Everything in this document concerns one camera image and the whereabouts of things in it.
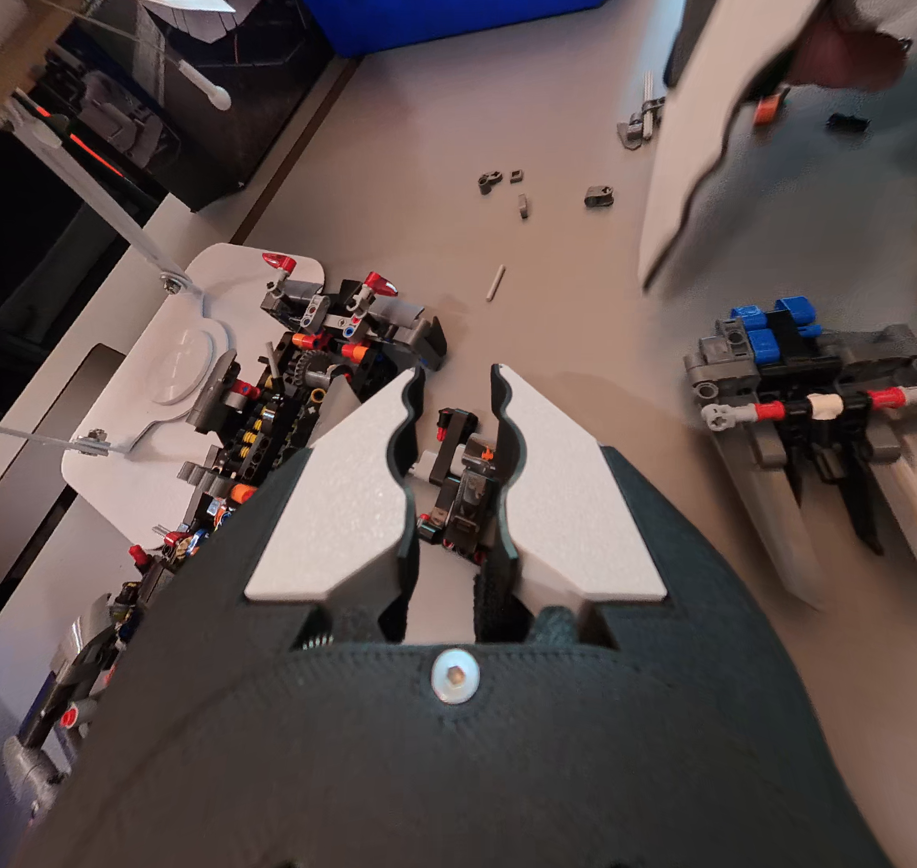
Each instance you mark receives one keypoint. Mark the black pin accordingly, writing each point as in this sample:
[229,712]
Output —
[849,123]

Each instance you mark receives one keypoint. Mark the small black brick assembly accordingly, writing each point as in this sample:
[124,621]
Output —
[469,481]

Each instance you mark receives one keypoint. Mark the dark grey double connector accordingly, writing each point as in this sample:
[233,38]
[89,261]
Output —
[489,181]

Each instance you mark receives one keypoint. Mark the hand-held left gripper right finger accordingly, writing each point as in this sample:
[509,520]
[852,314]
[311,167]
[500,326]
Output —
[584,524]

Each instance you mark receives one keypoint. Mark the dark printed cardboard box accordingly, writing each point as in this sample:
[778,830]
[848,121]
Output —
[200,115]

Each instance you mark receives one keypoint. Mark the toy brick car chassis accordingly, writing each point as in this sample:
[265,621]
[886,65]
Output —
[286,409]

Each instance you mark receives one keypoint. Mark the grey winged brick assembly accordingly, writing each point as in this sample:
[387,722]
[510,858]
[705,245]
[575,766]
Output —
[723,352]

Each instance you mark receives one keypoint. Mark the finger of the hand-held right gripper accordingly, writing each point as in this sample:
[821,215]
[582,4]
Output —
[723,58]

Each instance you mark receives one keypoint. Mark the white and wood book stand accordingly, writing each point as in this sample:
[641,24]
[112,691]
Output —
[179,359]

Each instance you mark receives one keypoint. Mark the person's right hand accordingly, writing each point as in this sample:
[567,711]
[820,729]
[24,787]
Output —
[852,58]

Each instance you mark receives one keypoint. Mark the orange small brick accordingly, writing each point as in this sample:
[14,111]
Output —
[764,110]

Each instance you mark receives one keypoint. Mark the dark grey cross-hole connector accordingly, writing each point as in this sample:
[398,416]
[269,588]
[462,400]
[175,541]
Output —
[599,196]

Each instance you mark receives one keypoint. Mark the light grey axle rod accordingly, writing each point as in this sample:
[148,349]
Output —
[496,283]

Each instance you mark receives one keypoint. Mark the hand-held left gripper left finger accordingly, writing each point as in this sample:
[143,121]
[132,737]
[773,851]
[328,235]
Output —
[329,524]

